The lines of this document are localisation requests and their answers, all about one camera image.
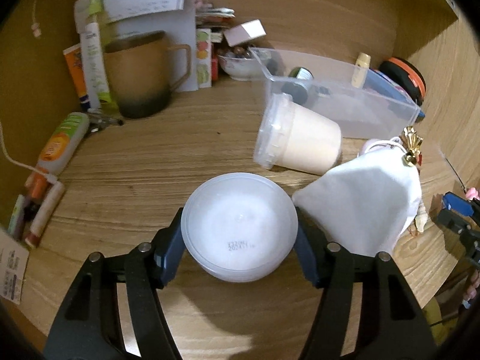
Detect white drawstring cloth bag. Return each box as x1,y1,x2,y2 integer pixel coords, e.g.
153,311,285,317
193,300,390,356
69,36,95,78
292,140,422,257

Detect white round plastic tub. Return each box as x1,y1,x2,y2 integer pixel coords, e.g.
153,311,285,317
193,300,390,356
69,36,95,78
181,172,299,283

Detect beige lidded plastic cup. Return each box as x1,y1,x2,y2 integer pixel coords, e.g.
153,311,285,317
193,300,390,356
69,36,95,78
253,93,342,176

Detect dark green pump bottle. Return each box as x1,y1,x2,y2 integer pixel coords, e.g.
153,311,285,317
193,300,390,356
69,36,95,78
281,67,314,105

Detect printed receipt paper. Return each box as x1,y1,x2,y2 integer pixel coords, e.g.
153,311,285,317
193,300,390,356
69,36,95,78
0,228,29,305

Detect white lip balm stick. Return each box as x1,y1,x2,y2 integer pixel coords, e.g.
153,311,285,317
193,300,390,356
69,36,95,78
24,181,65,249

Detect black orange zip case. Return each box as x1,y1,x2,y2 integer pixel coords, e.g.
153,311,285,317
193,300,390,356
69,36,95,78
378,57,427,107

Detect clear plastic storage bin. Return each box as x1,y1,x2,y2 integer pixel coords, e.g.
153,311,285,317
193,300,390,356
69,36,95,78
250,47,421,139

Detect blue patchwork pouch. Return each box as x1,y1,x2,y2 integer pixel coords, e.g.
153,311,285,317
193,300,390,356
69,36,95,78
364,69,421,120

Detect cream lotion bottle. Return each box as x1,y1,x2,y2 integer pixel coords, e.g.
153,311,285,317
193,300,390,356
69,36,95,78
352,53,371,89

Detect orange green cream tube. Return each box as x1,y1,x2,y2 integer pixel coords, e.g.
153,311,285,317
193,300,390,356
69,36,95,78
26,111,91,199

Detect brown ceramic mug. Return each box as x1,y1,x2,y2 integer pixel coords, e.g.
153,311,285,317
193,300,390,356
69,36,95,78
103,31,192,119

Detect small bowl of trinkets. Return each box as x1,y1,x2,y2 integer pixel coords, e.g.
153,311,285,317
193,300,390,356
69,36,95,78
217,49,264,81

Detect orange tube behind bottle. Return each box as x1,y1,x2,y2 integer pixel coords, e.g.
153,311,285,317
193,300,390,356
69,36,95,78
63,43,90,112

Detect small pink white box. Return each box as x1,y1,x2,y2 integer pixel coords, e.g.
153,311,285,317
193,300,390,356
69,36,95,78
224,19,266,47

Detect fruit print carton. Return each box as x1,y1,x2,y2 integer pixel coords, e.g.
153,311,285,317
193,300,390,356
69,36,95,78
196,28,212,89

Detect stack of booklets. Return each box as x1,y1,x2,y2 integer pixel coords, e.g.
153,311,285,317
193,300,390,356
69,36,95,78
193,0,235,29

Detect white paper sheets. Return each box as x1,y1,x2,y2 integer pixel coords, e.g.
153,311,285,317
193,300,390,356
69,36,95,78
74,0,200,93

